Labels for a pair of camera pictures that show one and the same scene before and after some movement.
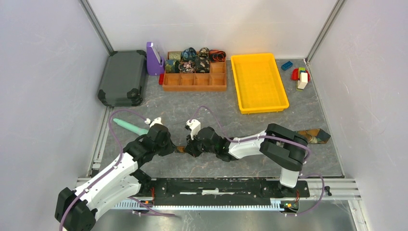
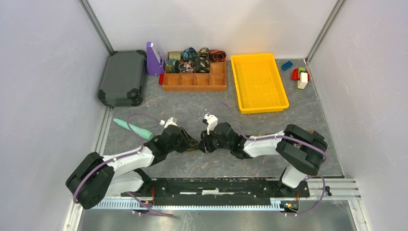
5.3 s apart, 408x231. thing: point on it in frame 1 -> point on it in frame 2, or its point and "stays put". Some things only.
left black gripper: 171,147 -> 186,140
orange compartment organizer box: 216,80 stays put
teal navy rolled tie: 172,66 stays put
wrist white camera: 157,120 -> 169,122
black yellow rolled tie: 204,53 stays put
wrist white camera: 195,125 -> 212,121
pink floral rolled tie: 188,67 stays put
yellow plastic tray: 260,86 stays put
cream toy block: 303,81 stays put
